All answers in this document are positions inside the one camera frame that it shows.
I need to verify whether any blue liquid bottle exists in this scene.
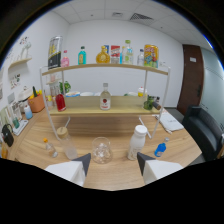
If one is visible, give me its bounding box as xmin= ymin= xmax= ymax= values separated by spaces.
xmin=153 ymin=137 xmax=170 ymax=158

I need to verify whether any clear jar wooden lid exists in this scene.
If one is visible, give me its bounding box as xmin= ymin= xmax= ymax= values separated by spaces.
xmin=55 ymin=126 xmax=79 ymax=160

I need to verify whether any small clear bottle orange cap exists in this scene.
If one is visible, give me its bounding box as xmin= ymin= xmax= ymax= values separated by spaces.
xmin=43 ymin=137 xmax=59 ymax=158

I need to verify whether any white milk bottle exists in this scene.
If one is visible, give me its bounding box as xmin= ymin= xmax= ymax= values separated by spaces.
xmin=127 ymin=124 xmax=148 ymax=162

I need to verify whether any green measuring cup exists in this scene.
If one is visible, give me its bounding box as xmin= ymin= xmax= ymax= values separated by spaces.
xmin=12 ymin=116 xmax=21 ymax=130

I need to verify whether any yellow cup red lid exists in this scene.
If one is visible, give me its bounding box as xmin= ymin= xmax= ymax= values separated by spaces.
xmin=137 ymin=86 xmax=148 ymax=98

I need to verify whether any round glass with ice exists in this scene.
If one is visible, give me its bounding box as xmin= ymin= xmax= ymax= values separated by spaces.
xmin=91 ymin=136 xmax=113 ymax=165

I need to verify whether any white zip pouch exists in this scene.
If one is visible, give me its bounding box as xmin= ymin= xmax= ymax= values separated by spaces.
xmin=156 ymin=111 xmax=185 ymax=133

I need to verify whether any black armchair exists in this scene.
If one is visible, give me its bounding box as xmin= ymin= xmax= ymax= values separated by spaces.
xmin=182 ymin=105 xmax=224 ymax=161

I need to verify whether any jar of green limes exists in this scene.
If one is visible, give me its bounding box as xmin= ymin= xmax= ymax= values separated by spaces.
xmin=143 ymin=95 xmax=162 ymax=111

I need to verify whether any white kitchen scale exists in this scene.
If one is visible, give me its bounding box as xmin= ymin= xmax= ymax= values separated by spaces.
xmin=12 ymin=119 xmax=30 ymax=136

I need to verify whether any red liquid bottle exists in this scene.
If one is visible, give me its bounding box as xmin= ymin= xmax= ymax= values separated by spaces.
xmin=55 ymin=89 xmax=67 ymax=113

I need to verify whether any two-tier wooden shelf rack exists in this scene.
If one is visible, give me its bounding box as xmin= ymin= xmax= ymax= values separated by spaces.
xmin=39 ymin=63 xmax=172 ymax=140

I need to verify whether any light blue plastic container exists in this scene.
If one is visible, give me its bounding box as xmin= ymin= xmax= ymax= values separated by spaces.
xmin=23 ymin=105 xmax=34 ymax=120

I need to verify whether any black kettle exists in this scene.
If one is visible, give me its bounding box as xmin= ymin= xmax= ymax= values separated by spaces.
xmin=1 ymin=123 xmax=16 ymax=148

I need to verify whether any clear bottle red label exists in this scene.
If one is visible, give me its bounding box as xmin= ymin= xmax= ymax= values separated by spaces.
xmin=99 ymin=82 xmax=112 ymax=111

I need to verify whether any green leafy plant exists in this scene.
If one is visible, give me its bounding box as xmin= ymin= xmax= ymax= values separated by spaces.
xmin=59 ymin=80 xmax=72 ymax=95

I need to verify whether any brown door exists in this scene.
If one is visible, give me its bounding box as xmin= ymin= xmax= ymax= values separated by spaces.
xmin=176 ymin=44 xmax=205 ymax=116

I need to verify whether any small pink bottle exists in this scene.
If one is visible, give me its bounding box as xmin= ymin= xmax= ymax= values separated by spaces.
xmin=60 ymin=49 xmax=70 ymax=69

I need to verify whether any small clear water bottle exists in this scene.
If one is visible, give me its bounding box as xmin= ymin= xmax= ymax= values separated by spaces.
xmin=136 ymin=48 xmax=146 ymax=66

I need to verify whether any orange snack packet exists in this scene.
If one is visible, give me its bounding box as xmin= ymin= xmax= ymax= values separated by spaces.
xmin=143 ymin=44 xmax=160 ymax=69

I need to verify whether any small teal bottle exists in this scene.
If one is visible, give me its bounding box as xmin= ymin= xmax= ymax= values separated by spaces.
xmin=77 ymin=45 xmax=87 ymax=66

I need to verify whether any small light blue bottle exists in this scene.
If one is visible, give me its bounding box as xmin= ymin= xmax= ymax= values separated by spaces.
xmin=120 ymin=46 xmax=126 ymax=65

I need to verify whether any amber liquor bottle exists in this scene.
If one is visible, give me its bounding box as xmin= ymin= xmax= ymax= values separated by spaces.
xmin=95 ymin=45 xmax=111 ymax=65

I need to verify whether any clear bottle green label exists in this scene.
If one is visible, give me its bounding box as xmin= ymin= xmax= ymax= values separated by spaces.
xmin=123 ymin=39 xmax=134 ymax=65

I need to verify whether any large black yellow can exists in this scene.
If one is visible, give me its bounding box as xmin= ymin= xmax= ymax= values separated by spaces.
xmin=47 ymin=35 xmax=64 ymax=70

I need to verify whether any small red white can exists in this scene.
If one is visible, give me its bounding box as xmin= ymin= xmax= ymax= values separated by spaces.
xmin=110 ymin=45 xmax=121 ymax=65

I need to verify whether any white figurine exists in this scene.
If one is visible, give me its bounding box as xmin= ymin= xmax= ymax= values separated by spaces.
xmin=18 ymin=37 xmax=33 ymax=60

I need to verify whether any wooden wall shelf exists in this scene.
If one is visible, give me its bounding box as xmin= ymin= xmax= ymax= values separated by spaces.
xmin=8 ymin=57 xmax=33 ymax=69

